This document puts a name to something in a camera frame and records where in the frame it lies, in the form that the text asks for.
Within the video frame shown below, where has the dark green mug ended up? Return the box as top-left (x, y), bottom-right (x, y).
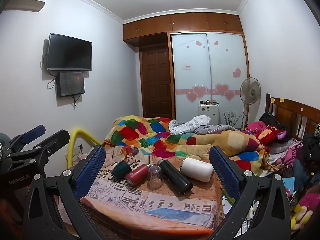
top-left (111, 160), bottom-right (132, 180)

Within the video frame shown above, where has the newspaper print cloth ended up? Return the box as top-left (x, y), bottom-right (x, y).
top-left (80, 146), bottom-right (223, 239)

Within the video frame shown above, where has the white thermos bottle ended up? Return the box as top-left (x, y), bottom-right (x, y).
top-left (180, 158), bottom-right (214, 183)

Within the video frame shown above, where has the red plush toy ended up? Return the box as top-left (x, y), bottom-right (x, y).
top-left (255, 125), bottom-right (289, 146)

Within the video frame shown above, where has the black thermos bottle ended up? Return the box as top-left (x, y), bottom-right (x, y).
top-left (157, 159), bottom-right (193, 194)

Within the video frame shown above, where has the red metal bottle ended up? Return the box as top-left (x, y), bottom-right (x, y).
top-left (125, 164), bottom-right (150, 187)

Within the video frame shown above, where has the colourful patchwork blanket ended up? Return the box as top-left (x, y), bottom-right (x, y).
top-left (102, 115), bottom-right (269, 174)

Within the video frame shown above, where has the wooden bed headboard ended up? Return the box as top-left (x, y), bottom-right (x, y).
top-left (265, 93), bottom-right (319, 140)

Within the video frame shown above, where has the grey white crumpled cloth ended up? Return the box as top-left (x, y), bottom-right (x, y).
top-left (168, 115), bottom-right (239, 135)

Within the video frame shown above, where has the small white cabinet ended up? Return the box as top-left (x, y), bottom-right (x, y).
top-left (197, 100), bottom-right (220, 125)

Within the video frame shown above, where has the white standing fan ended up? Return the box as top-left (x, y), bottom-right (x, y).
top-left (240, 77), bottom-right (261, 128)

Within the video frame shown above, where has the brown wooden door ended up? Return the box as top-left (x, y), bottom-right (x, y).
top-left (140, 45), bottom-right (172, 118)

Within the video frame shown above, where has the wardrobe with heart stickers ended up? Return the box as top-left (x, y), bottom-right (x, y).
top-left (123, 12), bottom-right (249, 128)

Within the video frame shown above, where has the yellow tube frame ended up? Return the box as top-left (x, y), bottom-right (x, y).
top-left (66, 127), bottom-right (102, 169)

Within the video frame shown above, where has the small black wall monitor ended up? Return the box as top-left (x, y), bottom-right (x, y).
top-left (56, 72), bottom-right (85, 98)

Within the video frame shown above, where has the wall mounted black television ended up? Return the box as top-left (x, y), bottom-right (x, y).
top-left (44, 33), bottom-right (92, 71)

